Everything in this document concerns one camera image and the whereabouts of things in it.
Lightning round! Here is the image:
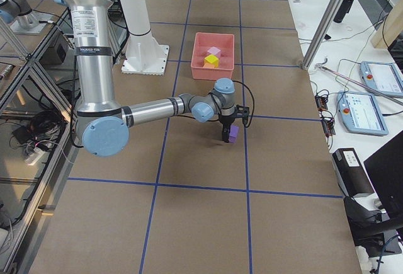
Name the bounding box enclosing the aluminium truss frame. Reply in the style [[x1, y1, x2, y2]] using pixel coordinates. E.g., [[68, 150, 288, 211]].
[[1, 0, 77, 273]]

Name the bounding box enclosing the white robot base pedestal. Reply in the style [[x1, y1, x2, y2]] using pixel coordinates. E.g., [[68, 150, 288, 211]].
[[120, 0, 169, 76]]

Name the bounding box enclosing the far blue teach pendant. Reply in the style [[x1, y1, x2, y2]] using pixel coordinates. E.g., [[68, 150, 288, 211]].
[[360, 61, 402, 98]]

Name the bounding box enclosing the blue teach pendant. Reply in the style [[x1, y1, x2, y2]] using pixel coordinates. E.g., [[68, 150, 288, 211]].
[[337, 91, 389, 136], [360, 61, 402, 98]]

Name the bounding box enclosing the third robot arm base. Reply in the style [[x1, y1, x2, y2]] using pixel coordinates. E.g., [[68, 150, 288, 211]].
[[1, 0, 54, 35]]

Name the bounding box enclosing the near blue teach pendant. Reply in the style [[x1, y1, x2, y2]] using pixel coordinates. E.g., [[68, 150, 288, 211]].
[[337, 91, 389, 136]]

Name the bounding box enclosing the black monitor with stand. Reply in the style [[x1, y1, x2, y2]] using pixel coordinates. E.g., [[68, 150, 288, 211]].
[[344, 133, 402, 257]]

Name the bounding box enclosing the black water bottle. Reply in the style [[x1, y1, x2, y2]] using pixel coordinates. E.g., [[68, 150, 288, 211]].
[[333, 0, 354, 23]]

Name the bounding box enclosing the aluminium frame post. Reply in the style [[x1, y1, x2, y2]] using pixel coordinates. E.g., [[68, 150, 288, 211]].
[[300, 0, 343, 71]]

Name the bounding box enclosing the pink plastic bin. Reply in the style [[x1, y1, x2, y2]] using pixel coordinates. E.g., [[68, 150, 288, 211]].
[[191, 32, 235, 81]]

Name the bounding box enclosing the yellow foam block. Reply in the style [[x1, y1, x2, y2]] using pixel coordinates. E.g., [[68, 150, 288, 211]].
[[203, 55, 220, 68]]

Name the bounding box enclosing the orange foam block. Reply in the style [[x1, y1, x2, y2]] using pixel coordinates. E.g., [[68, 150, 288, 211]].
[[203, 63, 215, 69]]

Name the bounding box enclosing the purple foam block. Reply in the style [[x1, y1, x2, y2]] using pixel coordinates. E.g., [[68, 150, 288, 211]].
[[229, 125, 239, 143]]

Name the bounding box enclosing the floor cable bundle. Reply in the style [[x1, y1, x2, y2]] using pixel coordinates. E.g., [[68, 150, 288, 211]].
[[9, 110, 69, 164]]

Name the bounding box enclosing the light pink foam block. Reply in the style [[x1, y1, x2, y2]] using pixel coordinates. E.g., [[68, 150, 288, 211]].
[[207, 46, 221, 58]]

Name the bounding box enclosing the black box white label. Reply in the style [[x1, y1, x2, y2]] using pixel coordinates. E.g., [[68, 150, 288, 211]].
[[332, 148, 375, 198]]

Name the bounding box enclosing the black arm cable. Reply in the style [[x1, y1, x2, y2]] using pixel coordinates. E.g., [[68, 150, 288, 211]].
[[176, 80, 256, 128]]

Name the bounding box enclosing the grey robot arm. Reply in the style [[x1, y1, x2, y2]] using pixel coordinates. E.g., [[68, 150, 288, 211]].
[[55, 0, 252, 157]]

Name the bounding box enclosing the small circuit board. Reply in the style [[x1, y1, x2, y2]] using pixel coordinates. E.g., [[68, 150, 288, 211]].
[[321, 117, 336, 137], [315, 95, 328, 111]]

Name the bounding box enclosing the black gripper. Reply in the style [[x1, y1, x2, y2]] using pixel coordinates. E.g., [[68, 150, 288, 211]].
[[219, 105, 249, 143]]

